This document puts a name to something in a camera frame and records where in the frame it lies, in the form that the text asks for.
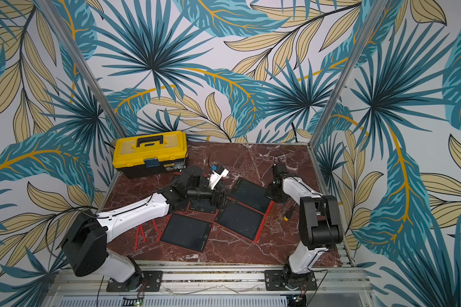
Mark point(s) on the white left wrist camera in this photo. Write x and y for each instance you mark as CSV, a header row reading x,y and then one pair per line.
x,y
218,172

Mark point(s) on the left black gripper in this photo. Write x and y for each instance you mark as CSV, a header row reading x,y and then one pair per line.
x,y
214,201

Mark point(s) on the red stylus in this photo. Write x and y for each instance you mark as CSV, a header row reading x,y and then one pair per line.
x,y
136,239
142,233
270,207
260,229

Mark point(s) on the back left writing tablet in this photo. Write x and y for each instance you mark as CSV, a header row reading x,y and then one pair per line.
x,y
202,206

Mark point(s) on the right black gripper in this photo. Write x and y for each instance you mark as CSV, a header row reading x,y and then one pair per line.
x,y
276,171

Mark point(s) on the front left writing tablet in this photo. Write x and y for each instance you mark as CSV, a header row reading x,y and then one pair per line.
x,y
187,232

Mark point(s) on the writing tablet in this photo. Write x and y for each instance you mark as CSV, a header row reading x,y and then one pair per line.
x,y
187,232
239,219
251,195
202,206

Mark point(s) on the yellow black toolbox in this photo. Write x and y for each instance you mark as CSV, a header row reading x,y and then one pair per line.
x,y
143,156

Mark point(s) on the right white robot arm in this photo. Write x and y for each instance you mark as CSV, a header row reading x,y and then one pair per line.
x,y
319,225

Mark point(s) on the aluminium front rail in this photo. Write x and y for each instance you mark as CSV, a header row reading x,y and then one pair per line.
x,y
195,284

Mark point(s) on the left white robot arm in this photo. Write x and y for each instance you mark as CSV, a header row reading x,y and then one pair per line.
x,y
85,243

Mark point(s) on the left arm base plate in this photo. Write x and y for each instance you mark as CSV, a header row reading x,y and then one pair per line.
x,y
143,281

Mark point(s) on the yellow black screwdriver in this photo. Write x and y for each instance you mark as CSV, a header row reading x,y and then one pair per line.
x,y
290,212

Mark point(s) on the middle right writing tablet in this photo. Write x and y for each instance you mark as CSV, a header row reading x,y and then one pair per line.
x,y
239,219

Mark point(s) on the back right writing tablet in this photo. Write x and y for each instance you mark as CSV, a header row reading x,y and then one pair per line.
x,y
251,195

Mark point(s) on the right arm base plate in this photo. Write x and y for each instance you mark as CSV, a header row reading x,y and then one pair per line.
x,y
281,280

